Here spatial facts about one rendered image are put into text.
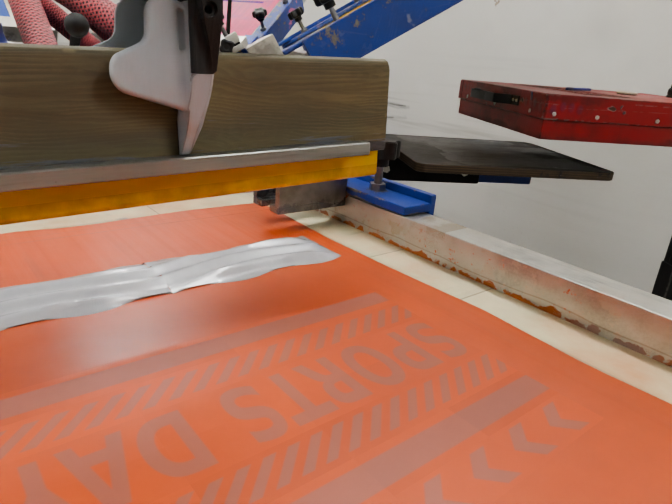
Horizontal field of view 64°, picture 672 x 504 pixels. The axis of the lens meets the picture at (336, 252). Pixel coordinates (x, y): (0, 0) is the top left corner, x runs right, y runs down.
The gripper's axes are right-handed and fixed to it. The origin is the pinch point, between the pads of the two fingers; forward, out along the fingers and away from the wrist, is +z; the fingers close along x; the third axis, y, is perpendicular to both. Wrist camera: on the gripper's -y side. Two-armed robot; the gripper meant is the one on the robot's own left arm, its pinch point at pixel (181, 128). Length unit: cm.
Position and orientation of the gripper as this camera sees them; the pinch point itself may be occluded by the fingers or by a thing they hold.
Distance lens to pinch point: 39.0
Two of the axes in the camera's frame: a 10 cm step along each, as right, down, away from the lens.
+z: -0.8, 9.3, 3.5
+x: 6.3, 3.2, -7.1
